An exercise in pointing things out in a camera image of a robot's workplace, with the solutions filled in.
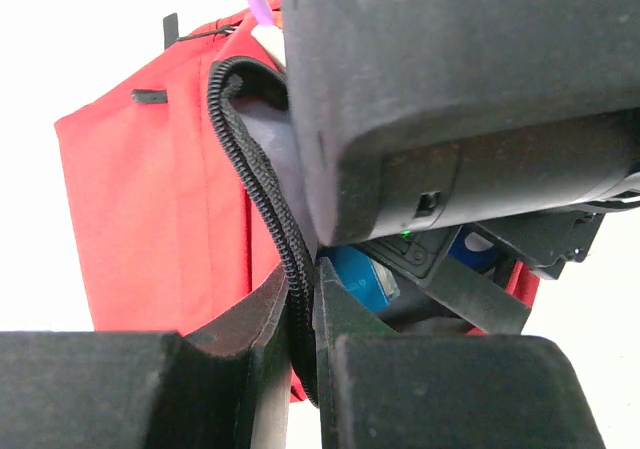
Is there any blue paperback book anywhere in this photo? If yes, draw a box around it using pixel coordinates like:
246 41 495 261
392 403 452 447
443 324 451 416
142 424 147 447
320 246 400 312

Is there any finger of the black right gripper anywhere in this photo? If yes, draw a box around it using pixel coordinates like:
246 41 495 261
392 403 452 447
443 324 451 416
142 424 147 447
425 256 531 334

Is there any blue shark pencil case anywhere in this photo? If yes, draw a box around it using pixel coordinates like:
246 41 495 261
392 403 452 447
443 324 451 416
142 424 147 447
449 226 500 273

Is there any red student backpack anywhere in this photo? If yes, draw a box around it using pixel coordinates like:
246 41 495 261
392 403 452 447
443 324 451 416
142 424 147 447
53 0 544 405

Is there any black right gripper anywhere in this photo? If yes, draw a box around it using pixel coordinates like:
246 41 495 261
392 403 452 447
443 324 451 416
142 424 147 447
279 0 640 283

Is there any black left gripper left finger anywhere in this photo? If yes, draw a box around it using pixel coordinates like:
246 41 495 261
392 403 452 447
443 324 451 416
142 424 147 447
0 263 294 449

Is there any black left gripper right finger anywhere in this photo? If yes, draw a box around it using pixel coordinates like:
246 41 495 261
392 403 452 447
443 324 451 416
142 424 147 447
313 258 604 448

